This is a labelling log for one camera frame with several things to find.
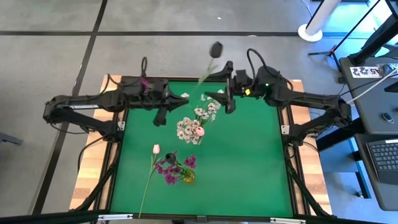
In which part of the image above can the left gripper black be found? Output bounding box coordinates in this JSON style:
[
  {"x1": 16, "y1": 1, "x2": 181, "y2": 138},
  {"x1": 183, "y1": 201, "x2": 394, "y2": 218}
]
[{"x1": 149, "y1": 80, "x2": 190, "y2": 127}]

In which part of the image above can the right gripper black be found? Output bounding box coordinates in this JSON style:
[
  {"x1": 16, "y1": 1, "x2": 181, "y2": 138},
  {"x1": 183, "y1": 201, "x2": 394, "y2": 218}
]
[{"x1": 204, "y1": 61, "x2": 253, "y2": 114}]

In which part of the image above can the long white flower spray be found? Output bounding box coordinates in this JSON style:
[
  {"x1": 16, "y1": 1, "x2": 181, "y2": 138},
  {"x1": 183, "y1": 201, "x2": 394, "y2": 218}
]
[{"x1": 180, "y1": 88, "x2": 225, "y2": 125}]

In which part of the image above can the compact white flower spray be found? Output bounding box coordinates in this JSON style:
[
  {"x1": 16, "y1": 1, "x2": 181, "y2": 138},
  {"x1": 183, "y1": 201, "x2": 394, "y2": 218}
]
[{"x1": 175, "y1": 116, "x2": 205, "y2": 146}]

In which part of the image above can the dark purple flower spray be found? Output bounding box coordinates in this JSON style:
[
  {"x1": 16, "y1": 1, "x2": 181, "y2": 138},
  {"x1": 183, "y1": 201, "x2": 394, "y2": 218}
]
[{"x1": 140, "y1": 77, "x2": 155, "y2": 93}]

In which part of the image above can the black tulip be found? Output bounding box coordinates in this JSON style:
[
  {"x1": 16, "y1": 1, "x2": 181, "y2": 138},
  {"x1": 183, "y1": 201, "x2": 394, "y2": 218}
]
[
  {"x1": 164, "y1": 152, "x2": 187, "y2": 180},
  {"x1": 188, "y1": 41, "x2": 224, "y2": 103}
]

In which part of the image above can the pink tulip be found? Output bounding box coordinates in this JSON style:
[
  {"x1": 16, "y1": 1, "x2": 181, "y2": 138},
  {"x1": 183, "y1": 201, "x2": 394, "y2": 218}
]
[
  {"x1": 195, "y1": 126, "x2": 206, "y2": 146},
  {"x1": 137, "y1": 144, "x2": 163, "y2": 219}
]

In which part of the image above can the magenta flower spray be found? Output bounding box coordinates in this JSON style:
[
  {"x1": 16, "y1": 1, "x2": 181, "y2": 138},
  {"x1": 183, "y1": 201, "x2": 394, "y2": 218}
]
[{"x1": 154, "y1": 150, "x2": 198, "y2": 186}]

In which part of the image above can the yellow embossed glass vase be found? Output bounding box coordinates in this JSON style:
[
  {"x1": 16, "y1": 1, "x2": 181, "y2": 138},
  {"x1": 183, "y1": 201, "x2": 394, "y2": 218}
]
[{"x1": 182, "y1": 171, "x2": 197, "y2": 185}]

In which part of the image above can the green table mat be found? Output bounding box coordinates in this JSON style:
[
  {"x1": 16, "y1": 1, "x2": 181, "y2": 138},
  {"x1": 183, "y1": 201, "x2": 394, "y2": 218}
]
[{"x1": 110, "y1": 80, "x2": 295, "y2": 218}]

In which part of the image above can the white pole with round base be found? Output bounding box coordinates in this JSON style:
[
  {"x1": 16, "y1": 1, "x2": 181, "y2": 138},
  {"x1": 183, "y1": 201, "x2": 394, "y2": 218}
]
[{"x1": 297, "y1": 0, "x2": 343, "y2": 44}]

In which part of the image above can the thin black tripod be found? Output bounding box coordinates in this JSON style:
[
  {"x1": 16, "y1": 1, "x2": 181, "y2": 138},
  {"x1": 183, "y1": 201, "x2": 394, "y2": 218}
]
[{"x1": 307, "y1": 0, "x2": 384, "y2": 72}]

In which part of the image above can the white paper label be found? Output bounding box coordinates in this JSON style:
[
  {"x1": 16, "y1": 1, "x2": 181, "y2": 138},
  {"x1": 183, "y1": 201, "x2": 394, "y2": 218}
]
[{"x1": 349, "y1": 65, "x2": 383, "y2": 78}]

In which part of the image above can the black desk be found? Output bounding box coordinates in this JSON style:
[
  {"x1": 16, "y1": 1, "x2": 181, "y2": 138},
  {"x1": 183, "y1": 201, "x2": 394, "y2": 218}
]
[{"x1": 338, "y1": 55, "x2": 398, "y2": 136}]

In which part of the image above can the black stand with round base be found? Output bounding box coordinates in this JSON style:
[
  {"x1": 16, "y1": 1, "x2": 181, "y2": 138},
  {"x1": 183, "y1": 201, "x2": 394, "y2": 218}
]
[{"x1": 347, "y1": 14, "x2": 398, "y2": 67}]

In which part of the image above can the grey chair leg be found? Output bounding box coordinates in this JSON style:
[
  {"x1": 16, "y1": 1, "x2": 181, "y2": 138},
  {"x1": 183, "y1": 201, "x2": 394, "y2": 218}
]
[{"x1": 0, "y1": 132, "x2": 24, "y2": 146}]

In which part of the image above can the black keyboard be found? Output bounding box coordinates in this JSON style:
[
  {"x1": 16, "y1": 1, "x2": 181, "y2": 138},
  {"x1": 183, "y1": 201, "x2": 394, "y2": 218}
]
[{"x1": 366, "y1": 139, "x2": 398, "y2": 185}]

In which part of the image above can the dark grey desk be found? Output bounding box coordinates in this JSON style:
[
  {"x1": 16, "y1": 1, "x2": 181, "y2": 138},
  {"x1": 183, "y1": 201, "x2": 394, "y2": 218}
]
[{"x1": 354, "y1": 133, "x2": 398, "y2": 212}]

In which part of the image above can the silver frame bracket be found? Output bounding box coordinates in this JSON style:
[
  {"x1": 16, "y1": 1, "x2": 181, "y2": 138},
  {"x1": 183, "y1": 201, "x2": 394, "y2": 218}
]
[
  {"x1": 269, "y1": 217, "x2": 307, "y2": 224},
  {"x1": 97, "y1": 213, "x2": 134, "y2": 222}
]

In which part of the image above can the white cable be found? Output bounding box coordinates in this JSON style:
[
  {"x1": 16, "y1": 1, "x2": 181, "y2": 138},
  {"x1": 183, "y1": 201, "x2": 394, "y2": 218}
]
[{"x1": 346, "y1": 68, "x2": 398, "y2": 105}]

